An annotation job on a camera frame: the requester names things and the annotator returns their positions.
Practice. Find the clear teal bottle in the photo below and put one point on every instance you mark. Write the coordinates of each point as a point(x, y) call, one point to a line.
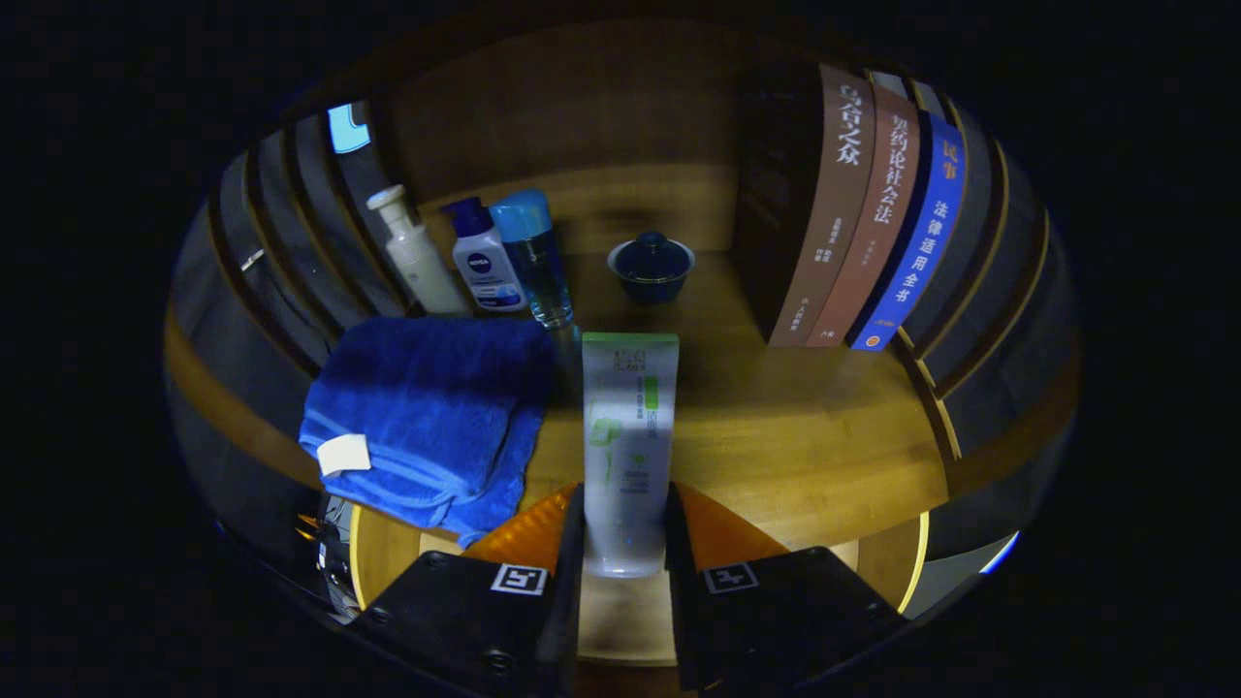
point(535, 262)

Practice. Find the reddish brown book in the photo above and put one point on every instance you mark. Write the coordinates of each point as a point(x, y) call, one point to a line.
point(873, 233)

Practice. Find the white green cosmetic tube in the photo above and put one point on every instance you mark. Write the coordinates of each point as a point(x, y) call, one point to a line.
point(630, 436)

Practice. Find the wooden countertop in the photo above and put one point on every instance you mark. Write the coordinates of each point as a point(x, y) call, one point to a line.
point(776, 427)

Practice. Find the white pump bottle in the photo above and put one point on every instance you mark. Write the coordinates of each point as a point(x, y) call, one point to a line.
point(422, 267)

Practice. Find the white bottle dark blue cap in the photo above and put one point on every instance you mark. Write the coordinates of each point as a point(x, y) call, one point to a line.
point(485, 267)

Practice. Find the wooden cabinet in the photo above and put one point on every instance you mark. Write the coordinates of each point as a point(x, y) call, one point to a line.
point(582, 107)

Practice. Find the dark brown book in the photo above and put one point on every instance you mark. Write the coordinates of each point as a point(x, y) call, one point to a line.
point(824, 223)

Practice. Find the blue lidded teacup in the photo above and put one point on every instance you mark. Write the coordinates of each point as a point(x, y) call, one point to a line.
point(652, 269)

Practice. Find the blue book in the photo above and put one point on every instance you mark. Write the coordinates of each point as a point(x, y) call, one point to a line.
point(921, 242)

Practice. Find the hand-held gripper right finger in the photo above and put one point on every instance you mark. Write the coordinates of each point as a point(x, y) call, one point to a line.
point(776, 611)

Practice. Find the folded blue towel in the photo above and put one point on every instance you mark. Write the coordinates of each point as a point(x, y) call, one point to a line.
point(436, 407)

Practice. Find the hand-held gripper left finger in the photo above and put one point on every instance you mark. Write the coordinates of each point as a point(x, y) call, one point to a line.
point(456, 611)

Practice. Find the wooden drawer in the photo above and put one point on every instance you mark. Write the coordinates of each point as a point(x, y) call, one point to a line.
point(620, 620)

